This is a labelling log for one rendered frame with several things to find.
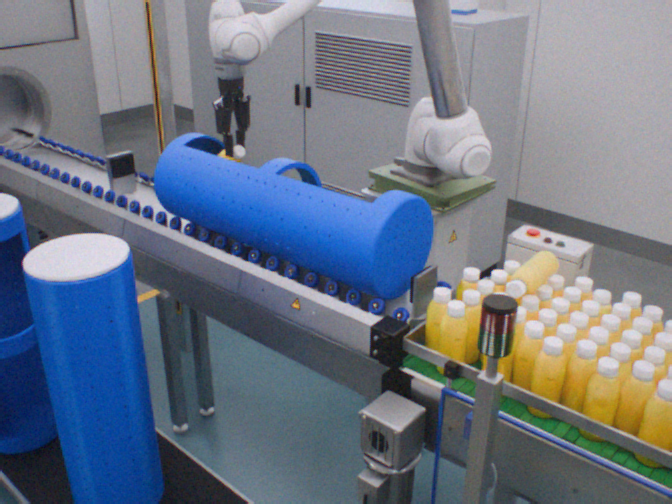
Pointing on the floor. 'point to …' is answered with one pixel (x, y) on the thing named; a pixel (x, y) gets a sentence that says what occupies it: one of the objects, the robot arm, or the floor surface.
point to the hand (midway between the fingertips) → (234, 144)
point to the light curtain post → (164, 109)
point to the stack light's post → (482, 438)
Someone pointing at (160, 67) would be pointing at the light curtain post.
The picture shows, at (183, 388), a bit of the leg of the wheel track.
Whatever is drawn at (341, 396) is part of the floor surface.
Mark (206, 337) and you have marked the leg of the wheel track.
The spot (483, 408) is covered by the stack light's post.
